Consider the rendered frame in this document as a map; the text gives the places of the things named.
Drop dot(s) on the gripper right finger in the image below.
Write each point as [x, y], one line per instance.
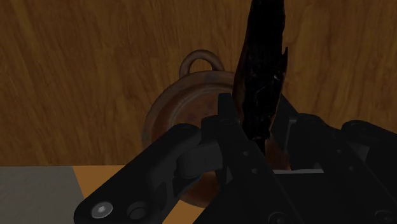
[341, 155]

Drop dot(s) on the black elongated object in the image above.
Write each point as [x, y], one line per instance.
[262, 71]

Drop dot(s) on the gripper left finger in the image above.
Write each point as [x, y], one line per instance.
[186, 155]

